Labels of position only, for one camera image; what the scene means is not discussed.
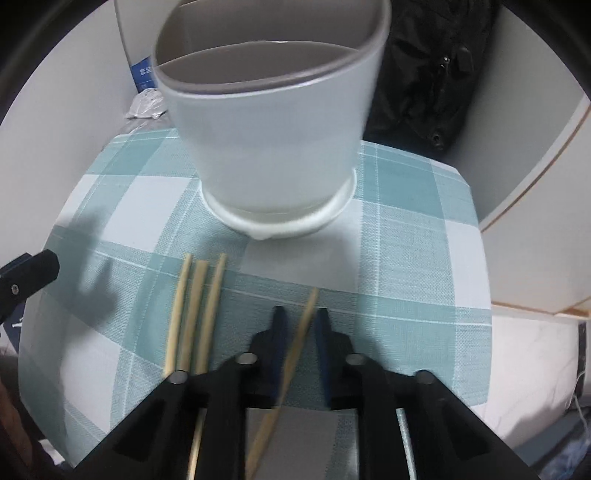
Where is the white plastic bag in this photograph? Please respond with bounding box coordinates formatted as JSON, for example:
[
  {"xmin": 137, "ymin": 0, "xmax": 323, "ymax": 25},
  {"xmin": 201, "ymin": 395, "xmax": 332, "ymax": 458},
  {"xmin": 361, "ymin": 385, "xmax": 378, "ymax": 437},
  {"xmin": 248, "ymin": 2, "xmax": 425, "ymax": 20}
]
[{"xmin": 124, "ymin": 88, "xmax": 169, "ymax": 121}]

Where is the white cabinet panel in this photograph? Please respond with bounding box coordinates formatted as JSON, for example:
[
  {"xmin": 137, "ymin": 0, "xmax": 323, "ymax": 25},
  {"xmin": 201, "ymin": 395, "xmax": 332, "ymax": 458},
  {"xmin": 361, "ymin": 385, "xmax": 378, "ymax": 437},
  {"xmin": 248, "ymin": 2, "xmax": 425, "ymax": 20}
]
[{"xmin": 443, "ymin": 9, "xmax": 591, "ymax": 319}]

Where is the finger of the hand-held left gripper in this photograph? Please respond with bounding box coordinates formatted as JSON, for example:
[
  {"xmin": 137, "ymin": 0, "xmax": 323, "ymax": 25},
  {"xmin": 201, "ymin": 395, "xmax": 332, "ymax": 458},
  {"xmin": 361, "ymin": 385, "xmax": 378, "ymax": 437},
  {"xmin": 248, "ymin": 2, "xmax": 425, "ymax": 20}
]
[{"xmin": 0, "ymin": 249, "xmax": 61, "ymax": 315}]

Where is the black bag hanging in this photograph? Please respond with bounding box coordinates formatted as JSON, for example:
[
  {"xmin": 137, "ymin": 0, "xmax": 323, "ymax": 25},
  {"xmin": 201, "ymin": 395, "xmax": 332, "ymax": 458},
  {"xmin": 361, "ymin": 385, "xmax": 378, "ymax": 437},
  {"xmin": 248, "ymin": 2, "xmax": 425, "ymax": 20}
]
[{"xmin": 362, "ymin": 0, "xmax": 497, "ymax": 153}]

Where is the blue cardboard box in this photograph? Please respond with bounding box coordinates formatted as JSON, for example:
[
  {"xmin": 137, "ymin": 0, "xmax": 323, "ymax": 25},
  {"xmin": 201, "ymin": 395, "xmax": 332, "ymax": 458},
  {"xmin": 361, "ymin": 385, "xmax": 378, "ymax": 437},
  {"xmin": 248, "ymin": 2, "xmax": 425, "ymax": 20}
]
[{"xmin": 130, "ymin": 53, "xmax": 160, "ymax": 95}]

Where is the white utensil holder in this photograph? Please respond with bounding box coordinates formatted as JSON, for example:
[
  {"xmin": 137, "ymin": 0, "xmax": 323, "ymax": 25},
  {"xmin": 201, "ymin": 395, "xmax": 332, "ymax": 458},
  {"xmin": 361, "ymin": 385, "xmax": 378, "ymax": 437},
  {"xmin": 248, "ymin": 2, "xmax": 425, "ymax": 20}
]
[{"xmin": 152, "ymin": 0, "xmax": 393, "ymax": 240}]

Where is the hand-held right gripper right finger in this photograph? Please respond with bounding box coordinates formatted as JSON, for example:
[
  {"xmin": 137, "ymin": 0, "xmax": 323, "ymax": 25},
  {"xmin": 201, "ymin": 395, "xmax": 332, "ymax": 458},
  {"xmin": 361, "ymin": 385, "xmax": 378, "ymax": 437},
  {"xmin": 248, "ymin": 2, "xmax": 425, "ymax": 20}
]
[{"xmin": 314, "ymin": 307, "xmax": 541, "ymax": 480}]

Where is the teal plaid placemat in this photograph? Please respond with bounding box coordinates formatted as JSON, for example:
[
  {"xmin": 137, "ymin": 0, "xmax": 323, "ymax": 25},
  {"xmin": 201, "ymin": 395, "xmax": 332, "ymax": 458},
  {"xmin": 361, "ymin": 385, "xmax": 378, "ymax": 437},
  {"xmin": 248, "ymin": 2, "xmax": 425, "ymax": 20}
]
[{"xmin": 18, "ymin": 127, "xmax": 492, "ymax": 480}]

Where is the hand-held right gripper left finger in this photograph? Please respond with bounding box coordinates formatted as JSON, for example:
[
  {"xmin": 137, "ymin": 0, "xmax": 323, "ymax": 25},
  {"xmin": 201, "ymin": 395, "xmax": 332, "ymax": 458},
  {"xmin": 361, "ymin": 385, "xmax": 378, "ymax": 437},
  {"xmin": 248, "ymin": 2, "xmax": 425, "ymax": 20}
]
[{"xmin": 78, "ymin": 305, "xmax": 289, "ymax": 480}]

